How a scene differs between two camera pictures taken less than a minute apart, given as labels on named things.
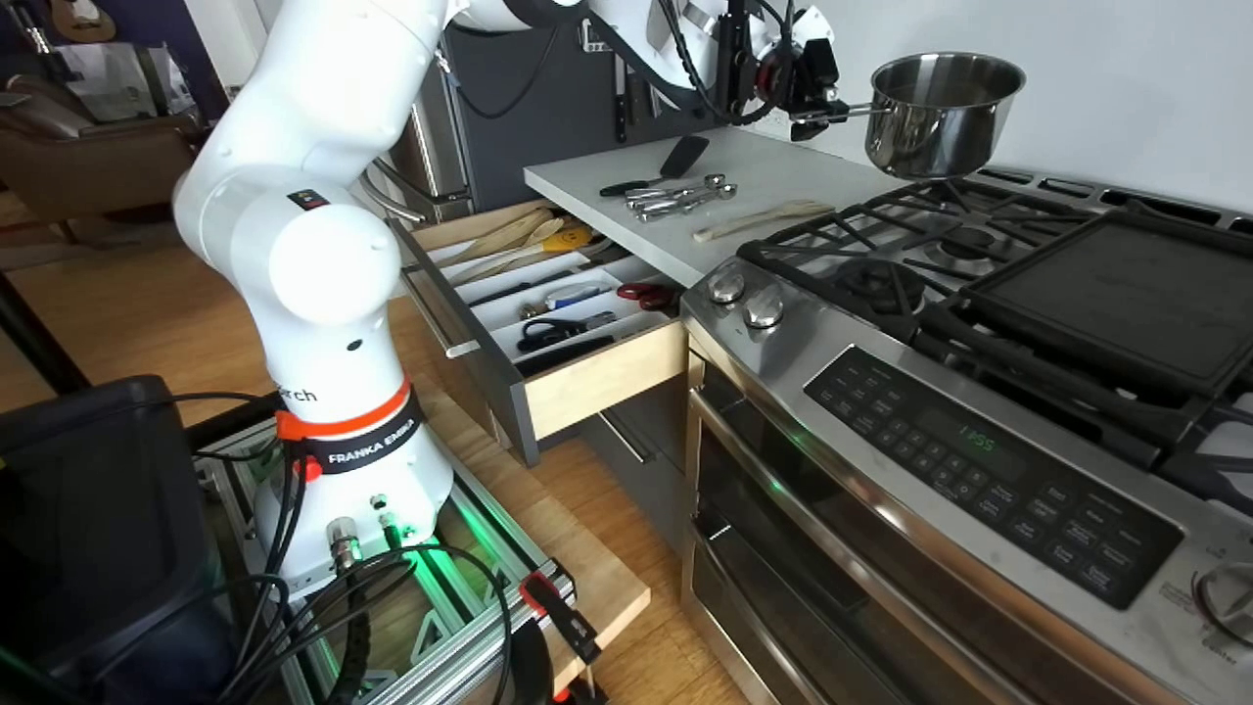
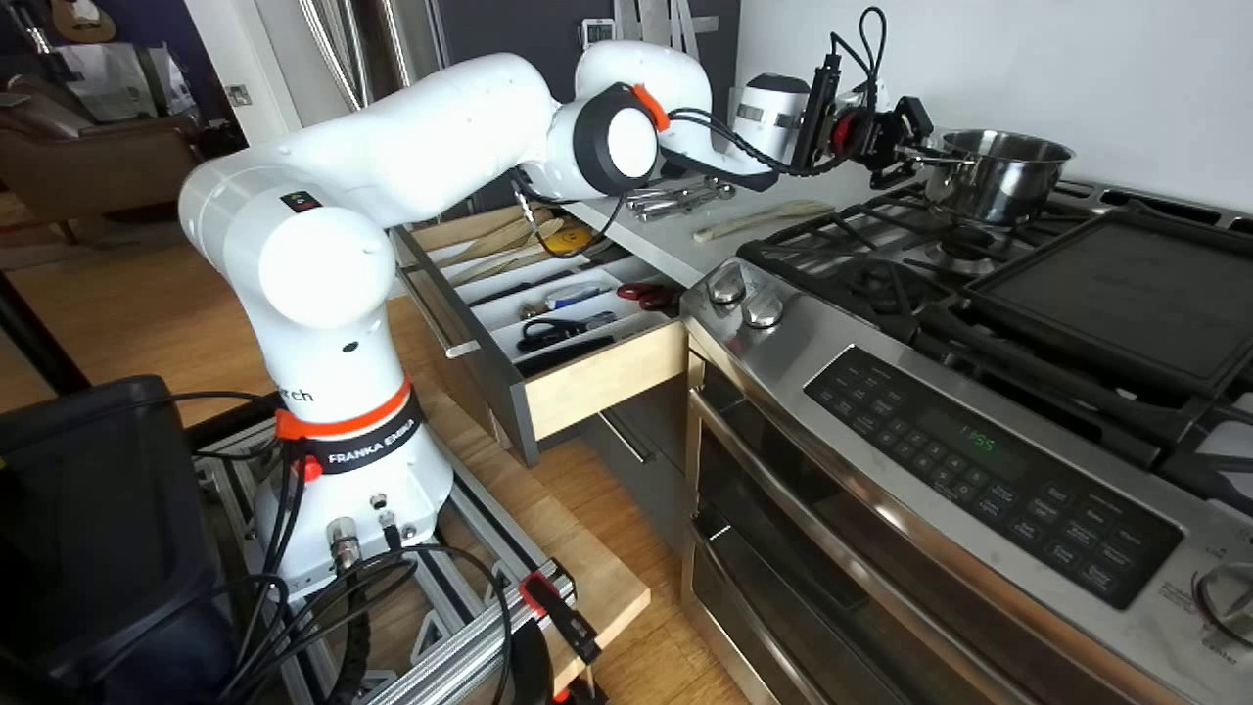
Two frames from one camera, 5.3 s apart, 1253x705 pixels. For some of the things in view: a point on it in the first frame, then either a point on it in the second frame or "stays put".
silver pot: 932,115 → 1007,179
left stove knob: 727,285 stays put
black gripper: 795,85 → 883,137
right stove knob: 764,307 stays put
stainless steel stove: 979,439 stays put
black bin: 108,587 stays put
